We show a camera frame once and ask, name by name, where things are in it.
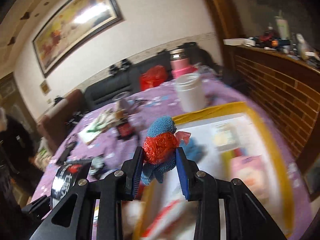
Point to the black leather sofa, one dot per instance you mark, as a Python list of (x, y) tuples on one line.
[(102, 92)]

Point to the yellow cardboard box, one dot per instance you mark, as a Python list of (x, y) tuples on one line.
[(225, 132)]

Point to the blue folded cloth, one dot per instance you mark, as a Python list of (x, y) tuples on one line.
[(193, 151)]

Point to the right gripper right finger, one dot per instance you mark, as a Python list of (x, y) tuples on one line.
[(245, 216)]

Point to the black smartphone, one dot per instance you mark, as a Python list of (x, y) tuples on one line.
[(66, 153)]

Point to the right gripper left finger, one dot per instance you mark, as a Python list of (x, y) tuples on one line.
[(72, 218)]

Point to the white work gloves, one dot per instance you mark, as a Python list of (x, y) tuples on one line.
[(104, 121)]

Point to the person in black coat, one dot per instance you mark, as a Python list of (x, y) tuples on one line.
[(17, 154)]

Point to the brown armchair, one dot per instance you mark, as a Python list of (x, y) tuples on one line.
[(52, 126)]

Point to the black red battery device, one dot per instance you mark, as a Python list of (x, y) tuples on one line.
[(125, 130)]

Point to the black tissue pack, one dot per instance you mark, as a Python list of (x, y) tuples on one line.
[(66, 177)]

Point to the paper notebook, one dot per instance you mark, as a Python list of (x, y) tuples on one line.
[(89, 133)]

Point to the red plastic bag on sofa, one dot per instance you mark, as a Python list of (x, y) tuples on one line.
[(153, 77)]

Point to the framed painting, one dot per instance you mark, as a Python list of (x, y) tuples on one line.
[(76, 22)]

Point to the pink tissue pack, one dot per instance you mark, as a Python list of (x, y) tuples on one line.
[(251, 170)]

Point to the purple floral tablecloth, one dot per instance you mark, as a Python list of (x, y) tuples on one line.
[(163, 100)]

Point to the blue cloth red bag bundle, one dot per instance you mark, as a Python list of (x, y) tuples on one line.
[(162, 140)]

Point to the white plastic jar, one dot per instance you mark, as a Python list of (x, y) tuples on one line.
[(190, 92)]

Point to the pink sleeved bottle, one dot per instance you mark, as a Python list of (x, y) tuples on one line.
[(180, 63)]

